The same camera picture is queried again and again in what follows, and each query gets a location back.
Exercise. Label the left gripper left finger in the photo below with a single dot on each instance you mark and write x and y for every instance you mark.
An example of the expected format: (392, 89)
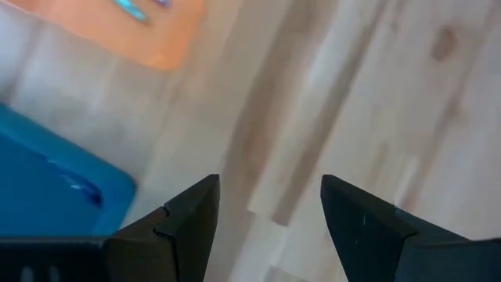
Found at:
(184, 243)

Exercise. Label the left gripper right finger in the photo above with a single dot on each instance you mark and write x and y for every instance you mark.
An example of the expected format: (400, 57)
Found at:
(375, 243)

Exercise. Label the blue crayon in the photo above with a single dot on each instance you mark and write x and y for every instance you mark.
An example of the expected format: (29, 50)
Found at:
(84, 188)

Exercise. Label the mint green pen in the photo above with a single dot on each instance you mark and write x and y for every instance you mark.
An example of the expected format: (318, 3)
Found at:
(131, 9)

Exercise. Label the purple pen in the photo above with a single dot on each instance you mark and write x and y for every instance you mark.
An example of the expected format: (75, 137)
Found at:
(162, 2)

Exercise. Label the blue plastic bin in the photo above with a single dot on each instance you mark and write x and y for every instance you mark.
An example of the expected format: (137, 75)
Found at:
(39, 196)

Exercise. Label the orange translucent plastic bin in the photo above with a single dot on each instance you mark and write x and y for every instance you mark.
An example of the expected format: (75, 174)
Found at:
(78, 31)

